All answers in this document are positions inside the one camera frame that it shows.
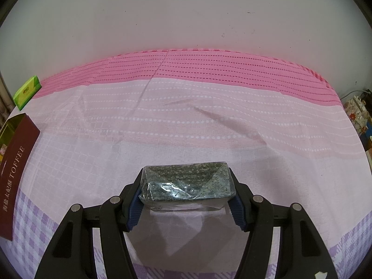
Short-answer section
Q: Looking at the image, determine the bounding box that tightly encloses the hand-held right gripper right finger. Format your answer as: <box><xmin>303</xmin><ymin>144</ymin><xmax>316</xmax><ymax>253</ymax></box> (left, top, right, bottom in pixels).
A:
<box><xmin>227</xmin><ymin>167</ymin><xmax>339</xmax><ymax>279</ymax></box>

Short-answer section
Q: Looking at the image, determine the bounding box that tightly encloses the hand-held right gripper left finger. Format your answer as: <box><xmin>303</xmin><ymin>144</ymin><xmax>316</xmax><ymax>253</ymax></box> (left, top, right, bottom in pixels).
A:
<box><xmin>34</xmin><ymin>174</ymin><xmax>146</xmax><ymax>279</ymax></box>

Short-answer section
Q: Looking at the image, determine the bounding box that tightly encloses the grey seaweed snack block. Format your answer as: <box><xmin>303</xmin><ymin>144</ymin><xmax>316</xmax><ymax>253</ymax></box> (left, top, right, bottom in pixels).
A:
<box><xmin>139</xmin><ymin>161</ymin><xmax>236</xmax><ymax>211</ymax></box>

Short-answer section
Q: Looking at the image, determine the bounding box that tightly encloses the dark red gold tin box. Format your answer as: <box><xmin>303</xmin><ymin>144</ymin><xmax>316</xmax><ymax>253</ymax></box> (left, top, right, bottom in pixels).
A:
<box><xmin>0</xmin><ymin>113</ymin><xmax>40</xmax><ymax>242</ymax></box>

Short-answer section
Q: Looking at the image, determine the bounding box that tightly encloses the pink purple checked tablecloth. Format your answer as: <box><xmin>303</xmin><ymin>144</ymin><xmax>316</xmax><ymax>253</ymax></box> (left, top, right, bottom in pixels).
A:
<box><xmin>0</xmin><ymin>48</ymin><xmax>372</xmax><ymax>279</ymax></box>

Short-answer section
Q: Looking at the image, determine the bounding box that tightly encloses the pile of colourful boxes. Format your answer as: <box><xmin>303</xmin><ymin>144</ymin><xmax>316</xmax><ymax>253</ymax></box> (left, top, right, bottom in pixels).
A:
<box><xmin>360</xmin><ymin>89</ymin><xmax>372</xmax><ymax>169</ymax></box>

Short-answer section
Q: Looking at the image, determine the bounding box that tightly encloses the floral printed pot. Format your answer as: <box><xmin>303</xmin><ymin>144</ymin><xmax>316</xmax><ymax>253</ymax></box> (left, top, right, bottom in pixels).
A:
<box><xmin>344</xmin><ymin>96</ymin><xmax>367</xmax><ymax>136</ymax></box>

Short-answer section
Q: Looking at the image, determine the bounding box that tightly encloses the green tissue pack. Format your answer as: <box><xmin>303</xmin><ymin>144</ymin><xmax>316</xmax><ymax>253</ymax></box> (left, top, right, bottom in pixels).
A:
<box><xmin>13</xmin><ymin>76</ymin><xmax>42</xmax><ymax>111</ymax></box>

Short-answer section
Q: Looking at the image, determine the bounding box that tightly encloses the beige curtain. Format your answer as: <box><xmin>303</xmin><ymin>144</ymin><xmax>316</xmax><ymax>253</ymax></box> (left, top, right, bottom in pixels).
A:
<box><xmin>0</xmin><ymin>78</ymin><xmax>15</xmax><ymax>114</ymax></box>

